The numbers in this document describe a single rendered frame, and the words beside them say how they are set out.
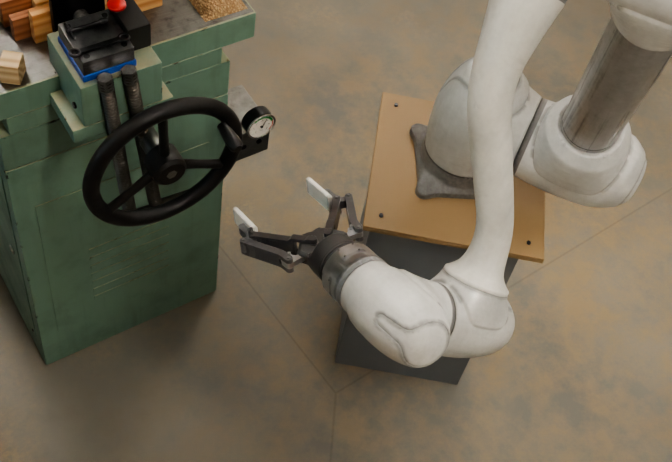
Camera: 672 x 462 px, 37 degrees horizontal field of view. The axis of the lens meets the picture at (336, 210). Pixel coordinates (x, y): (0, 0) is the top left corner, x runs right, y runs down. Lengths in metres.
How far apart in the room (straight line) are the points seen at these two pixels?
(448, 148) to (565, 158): 0.23
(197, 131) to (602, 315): 1.22
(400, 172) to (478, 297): 0.59
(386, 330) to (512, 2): 0.45
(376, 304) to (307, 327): 1.13
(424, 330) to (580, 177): 0.58
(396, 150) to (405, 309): 0.73
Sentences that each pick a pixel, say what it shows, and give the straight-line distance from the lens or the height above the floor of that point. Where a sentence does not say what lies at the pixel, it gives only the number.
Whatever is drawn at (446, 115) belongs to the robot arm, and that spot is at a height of 0.81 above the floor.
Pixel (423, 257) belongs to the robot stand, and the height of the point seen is 0.49.
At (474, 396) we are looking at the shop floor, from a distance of 2.47.
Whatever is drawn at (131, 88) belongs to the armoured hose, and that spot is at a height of 0.94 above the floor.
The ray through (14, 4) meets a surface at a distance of 1.78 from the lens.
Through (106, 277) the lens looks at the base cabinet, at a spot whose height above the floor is 0.27.
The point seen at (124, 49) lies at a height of 1.00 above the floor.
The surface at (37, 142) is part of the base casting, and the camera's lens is 1.81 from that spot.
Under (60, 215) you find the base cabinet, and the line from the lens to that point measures 1.99.
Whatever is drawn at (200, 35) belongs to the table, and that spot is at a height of 0.89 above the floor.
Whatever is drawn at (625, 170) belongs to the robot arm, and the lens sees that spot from 1.85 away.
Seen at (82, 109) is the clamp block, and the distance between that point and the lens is 1.65.
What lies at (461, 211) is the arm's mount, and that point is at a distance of 1.96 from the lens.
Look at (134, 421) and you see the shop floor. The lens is 2.35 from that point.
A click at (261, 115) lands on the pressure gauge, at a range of 1.94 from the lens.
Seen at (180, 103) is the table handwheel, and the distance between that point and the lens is 1.60.
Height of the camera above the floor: 2.13
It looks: 53 degrees down
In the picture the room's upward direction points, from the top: 12 degrees clockwise
